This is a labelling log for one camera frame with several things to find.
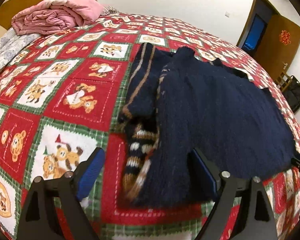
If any navy patterned knit sweater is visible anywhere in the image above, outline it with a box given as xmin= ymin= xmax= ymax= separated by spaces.
xmin=118 ymin=43 xmax=297 ymax=207

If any black bag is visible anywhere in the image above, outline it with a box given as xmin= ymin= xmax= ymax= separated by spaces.
xmin=282 ymin=76 xmax=300 ymax=113

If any wooden chair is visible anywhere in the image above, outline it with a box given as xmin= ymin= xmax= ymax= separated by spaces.
xmin=274 ymin=72 xmax=292 ymax=92

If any brown wooden door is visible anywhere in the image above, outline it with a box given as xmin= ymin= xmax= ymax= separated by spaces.
xmin=237 ymin=0 xmax=300 ymax=80

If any red door decoration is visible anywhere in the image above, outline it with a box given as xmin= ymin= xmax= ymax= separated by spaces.
xmin=279 ymin=30 xmax=291 ymax=46

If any red teddy bear bedspread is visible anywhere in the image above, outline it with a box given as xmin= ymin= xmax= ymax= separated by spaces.
xmin=0 ymin=13 xmax=300 ymax=239

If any grey floral pillow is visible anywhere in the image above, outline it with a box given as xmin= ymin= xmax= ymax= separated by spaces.
xmin=0 ymin=27 xmax=41 ymax=73

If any pink folded quilt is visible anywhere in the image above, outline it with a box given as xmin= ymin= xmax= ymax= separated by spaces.
xmin=11 ymin=0 xmax=104 ymax=35

